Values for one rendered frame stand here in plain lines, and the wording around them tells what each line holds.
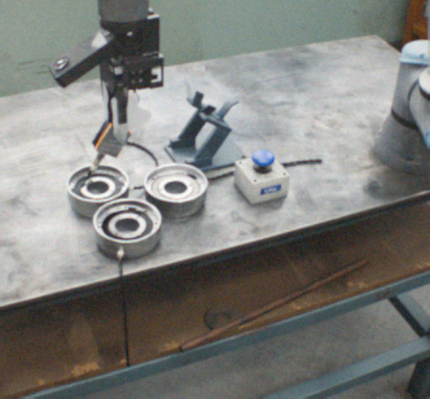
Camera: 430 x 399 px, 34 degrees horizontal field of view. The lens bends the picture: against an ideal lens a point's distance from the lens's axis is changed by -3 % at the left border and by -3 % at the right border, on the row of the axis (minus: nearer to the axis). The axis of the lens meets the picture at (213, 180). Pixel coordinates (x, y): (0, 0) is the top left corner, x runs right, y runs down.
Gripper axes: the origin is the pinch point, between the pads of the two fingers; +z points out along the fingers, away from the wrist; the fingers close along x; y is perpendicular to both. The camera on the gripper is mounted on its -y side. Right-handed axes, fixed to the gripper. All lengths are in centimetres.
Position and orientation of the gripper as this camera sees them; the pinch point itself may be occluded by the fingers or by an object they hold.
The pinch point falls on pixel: (114, 132)
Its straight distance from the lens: 116.1
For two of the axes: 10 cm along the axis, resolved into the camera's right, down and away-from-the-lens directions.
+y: 9.0, -2.3, 3.6
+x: -4.2, -5.5, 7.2
